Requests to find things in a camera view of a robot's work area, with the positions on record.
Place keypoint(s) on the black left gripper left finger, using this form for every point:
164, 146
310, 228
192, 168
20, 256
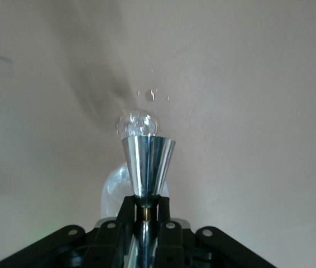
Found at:
110, 243

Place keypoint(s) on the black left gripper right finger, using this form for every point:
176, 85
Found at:
170, 243

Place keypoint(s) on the steel double jigger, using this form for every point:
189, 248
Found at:
147, 164

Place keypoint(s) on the clear wine glass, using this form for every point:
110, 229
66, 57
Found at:
135, 123

